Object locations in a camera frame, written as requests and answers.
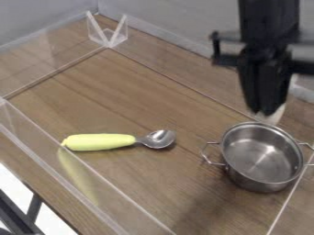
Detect silver metal pot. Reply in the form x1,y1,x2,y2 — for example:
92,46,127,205
200,121,314,194

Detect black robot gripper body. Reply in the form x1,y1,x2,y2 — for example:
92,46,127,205
210,0,314,66

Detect white orange plush mushroom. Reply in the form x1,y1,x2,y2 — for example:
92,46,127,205
252,73,299,126

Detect clear acrylic corner bracket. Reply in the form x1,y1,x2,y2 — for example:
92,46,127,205
85,11,128,49

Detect black metal table leg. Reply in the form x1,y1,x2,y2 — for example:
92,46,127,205
0,189,45,235

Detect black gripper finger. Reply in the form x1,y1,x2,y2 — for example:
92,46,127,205
259,61,291,116
236,58,260,113

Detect yellow handled metal spoon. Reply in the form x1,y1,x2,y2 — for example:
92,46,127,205
61,129,175,151

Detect clear acrylic enclosure wall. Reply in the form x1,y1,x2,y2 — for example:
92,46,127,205
0,17,314,235

